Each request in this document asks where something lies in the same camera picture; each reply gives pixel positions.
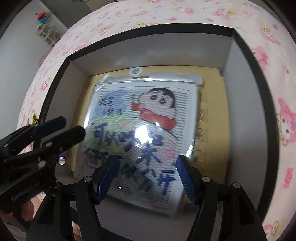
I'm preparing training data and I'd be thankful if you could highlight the cartoon diamond painting pack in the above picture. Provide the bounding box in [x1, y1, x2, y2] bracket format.
[74, 72, 203, 215]

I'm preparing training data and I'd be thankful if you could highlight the person's left hand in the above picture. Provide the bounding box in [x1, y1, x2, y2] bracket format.
[0, 199, 35, 223]

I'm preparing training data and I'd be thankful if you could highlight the yellow crumpled wrapper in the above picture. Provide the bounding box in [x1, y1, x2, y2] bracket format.
[28, 114, 38, 126]

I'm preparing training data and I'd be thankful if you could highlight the flat brown cardboard box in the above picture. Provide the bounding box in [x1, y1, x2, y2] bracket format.
[70, 66, 229, 183]

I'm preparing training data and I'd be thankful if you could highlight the white shelf with toys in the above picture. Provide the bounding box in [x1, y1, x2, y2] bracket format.
[35, 11, 61, 47]

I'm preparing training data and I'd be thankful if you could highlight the pink cartoon print bedsheet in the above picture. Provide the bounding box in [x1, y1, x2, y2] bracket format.
[16, 0, 296, 241]

